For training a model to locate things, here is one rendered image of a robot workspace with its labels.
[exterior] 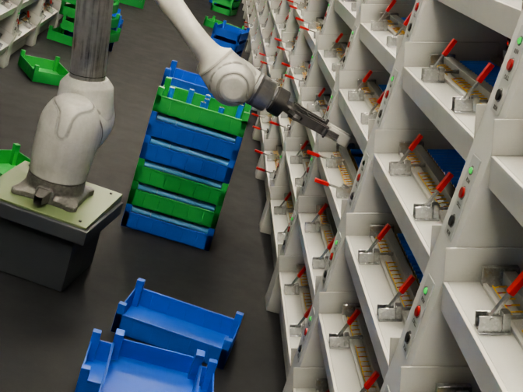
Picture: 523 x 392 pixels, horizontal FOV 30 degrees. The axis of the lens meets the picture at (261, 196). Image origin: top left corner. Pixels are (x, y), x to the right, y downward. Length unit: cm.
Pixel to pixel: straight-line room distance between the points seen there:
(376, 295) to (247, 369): 81
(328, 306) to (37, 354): 68
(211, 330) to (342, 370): 81
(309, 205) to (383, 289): 101
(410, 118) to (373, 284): 39
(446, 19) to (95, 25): 109
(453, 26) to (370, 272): 52
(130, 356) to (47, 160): 65
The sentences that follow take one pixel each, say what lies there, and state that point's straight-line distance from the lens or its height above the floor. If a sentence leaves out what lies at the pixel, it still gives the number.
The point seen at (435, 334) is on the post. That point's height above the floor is 61.
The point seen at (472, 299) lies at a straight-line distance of 133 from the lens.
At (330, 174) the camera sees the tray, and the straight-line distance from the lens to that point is 253.
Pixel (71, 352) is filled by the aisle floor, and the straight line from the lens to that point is 237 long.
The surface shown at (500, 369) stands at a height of 70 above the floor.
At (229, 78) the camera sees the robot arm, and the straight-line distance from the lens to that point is 233.
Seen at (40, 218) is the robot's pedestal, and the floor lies 19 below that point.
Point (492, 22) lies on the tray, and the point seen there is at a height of 104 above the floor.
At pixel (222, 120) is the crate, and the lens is 310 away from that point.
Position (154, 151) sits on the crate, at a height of 27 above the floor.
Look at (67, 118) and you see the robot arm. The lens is 258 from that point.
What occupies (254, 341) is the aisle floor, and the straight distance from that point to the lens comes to 269.
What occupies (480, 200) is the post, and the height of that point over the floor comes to 82.
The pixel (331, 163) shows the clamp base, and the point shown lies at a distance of 259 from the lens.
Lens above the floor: 110
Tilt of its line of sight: 16 degrees down
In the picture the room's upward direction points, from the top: 17 degrees clockwise
